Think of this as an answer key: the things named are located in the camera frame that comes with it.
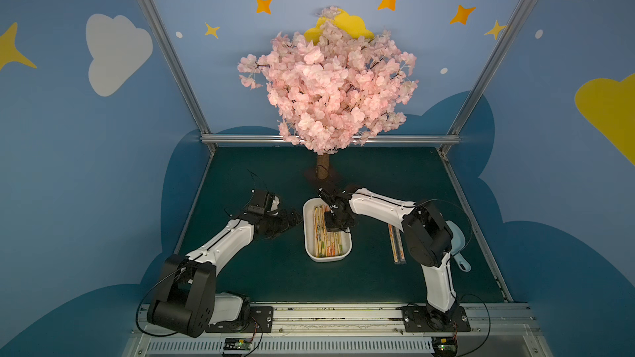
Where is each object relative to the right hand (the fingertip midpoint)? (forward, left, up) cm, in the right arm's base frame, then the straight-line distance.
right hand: (335, 226), depth 93 cm
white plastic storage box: (-4, -3, -1) cm, 6 cm away
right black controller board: (-35, -34, -5) cm, 49 cm away
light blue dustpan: (-2, -47, -4) cm, 47 cm away
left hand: (-2, +15, +5) cm, 16 cm away
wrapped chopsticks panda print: (-4, +6, 0) cm, 7 cm away
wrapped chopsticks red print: (-7, +1, 0) cm, 7 cm away
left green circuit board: (-39, +28, -3) cm, 48 cm away
